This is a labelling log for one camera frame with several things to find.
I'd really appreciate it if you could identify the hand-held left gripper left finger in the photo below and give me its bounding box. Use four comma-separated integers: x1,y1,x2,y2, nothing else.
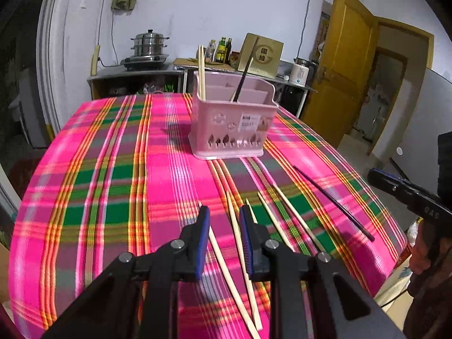
40,205,211,339

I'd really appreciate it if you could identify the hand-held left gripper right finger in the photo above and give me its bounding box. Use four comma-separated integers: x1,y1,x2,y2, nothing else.
239,205,407,339

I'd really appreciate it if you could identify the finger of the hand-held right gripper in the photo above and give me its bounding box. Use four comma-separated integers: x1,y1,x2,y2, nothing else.
367,174,421,208
367,168,440,199

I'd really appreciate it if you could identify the pink plastic utensil basket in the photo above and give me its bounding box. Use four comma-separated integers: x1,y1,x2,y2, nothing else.
187,71,278,159

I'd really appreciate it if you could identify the grey board panel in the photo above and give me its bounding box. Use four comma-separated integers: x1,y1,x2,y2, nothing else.
367,67,452,191

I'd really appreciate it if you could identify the yellow wooden door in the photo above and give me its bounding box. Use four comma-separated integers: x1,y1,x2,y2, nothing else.
300,0,380,142

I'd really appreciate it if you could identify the steel shelf table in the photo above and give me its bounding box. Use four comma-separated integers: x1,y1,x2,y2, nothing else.
173,58,318,119

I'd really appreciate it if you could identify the plaid pink tablecloth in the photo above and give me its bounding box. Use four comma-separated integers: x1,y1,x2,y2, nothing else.
7,94,407,339

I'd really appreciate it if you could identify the white electric kettle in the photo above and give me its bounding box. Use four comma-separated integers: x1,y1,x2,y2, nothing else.
290,57,318,87

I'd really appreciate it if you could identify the gold cardboard box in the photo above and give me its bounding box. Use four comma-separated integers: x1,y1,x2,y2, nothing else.
237,32,285,80

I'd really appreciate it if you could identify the steel stove stand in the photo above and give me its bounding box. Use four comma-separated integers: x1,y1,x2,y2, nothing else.
86,65,186,101

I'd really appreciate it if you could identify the wooden cutting board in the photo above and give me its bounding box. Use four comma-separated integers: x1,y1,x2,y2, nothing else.
175,57,235,68

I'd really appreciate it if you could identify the gas stove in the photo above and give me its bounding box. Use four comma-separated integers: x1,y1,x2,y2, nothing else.
120,54,171,71

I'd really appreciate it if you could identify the stainless steel steamer pot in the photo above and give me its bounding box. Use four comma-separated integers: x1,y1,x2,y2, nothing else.
130,30,170,57

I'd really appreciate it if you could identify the yellowed power strip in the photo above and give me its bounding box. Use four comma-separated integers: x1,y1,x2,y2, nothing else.
91,45,101,77

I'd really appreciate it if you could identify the wooden door frame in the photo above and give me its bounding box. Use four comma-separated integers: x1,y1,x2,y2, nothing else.
367,16,435,156

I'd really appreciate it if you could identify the wall calendar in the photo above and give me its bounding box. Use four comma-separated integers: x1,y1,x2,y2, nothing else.
320,0,333,64

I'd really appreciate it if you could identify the grey wall cable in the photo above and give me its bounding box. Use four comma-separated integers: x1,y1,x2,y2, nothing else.
298,0,315,59

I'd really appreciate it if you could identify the white sliding door frame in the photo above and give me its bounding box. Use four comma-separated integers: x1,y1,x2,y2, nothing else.
35,0,92,138

